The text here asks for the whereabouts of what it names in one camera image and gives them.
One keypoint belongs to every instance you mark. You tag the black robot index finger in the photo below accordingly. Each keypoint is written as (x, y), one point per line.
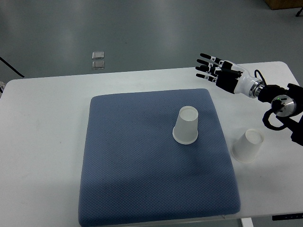
(211, 58)

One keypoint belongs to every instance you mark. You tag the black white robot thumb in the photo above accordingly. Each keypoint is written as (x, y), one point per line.
(232, 66)

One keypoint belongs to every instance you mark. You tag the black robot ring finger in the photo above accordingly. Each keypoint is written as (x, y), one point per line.
(208, 69)

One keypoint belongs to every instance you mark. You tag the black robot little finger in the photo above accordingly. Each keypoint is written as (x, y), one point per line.
(207, 77)

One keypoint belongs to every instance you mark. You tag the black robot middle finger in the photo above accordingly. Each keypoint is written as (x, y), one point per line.
(206, 63)

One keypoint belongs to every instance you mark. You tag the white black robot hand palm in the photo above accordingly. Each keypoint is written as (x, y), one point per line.
(238, 82)

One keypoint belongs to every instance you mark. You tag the white paper cup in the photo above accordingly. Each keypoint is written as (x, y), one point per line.
(185, 130)
(245, 149)

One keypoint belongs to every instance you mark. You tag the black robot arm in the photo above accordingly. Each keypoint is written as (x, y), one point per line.
(285, 102)

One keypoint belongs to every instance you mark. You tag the white paper cup on cushion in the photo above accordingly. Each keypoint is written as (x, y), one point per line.
(185, 130)

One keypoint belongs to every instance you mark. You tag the brown cardboard box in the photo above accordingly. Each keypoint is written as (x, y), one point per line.
(284, 4)

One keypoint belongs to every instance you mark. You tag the upper metal floor plate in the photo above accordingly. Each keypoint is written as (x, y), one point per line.
(98, 55)

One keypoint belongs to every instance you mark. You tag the blue fabric cushion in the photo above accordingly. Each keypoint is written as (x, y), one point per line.
(134, 171)

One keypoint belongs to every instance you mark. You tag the white table leg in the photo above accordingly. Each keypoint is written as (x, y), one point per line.
(246, 222)

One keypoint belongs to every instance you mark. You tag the black table control panel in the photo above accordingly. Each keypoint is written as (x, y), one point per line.
(287, 217)

